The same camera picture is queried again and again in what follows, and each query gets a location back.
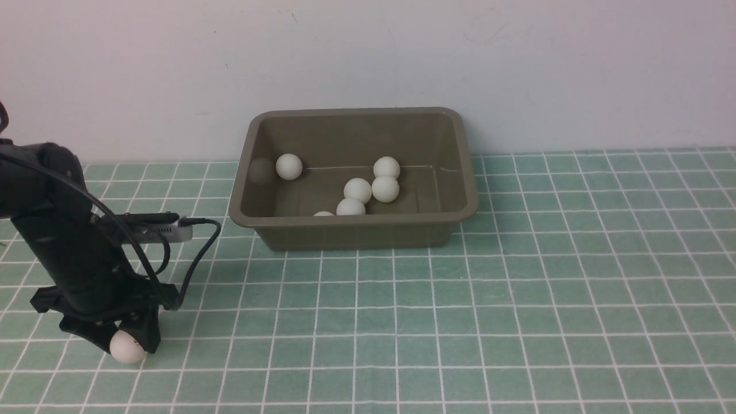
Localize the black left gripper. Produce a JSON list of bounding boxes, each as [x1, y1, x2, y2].
[[11, 213, 179, 354]]

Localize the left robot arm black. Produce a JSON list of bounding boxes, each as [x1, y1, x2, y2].
[[2, 139, 178, 354]]

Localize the black left camera cable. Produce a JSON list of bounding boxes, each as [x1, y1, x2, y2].
[[0, 101, 223, 311]]

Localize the green checkered table mat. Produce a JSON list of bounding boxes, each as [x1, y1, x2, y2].
[[1, 147, 735, 413]]

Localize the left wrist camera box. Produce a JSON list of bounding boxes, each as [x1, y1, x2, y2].
[[97, 212, 194, 246]]

